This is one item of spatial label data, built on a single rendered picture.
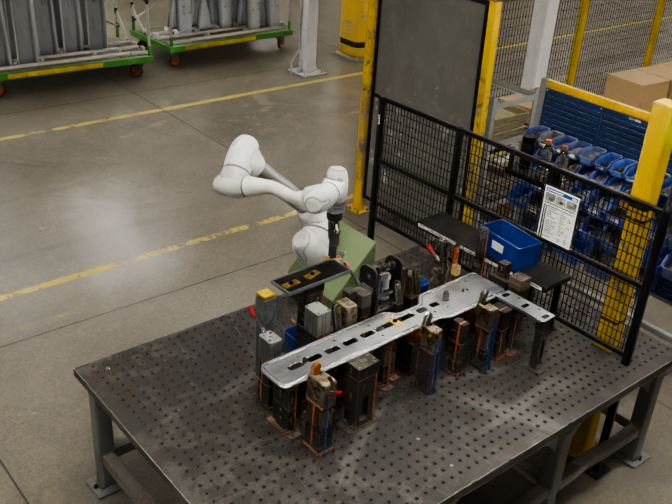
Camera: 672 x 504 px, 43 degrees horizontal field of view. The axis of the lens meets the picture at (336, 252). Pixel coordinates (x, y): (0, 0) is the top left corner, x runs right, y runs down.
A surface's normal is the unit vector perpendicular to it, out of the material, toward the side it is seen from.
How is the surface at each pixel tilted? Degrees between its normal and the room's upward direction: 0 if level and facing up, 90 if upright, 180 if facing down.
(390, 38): 90
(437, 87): 92
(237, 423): 0
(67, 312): 0
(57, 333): 0
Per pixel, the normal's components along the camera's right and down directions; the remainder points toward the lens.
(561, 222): -0.76, 0.27
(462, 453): 0.06, -0.88
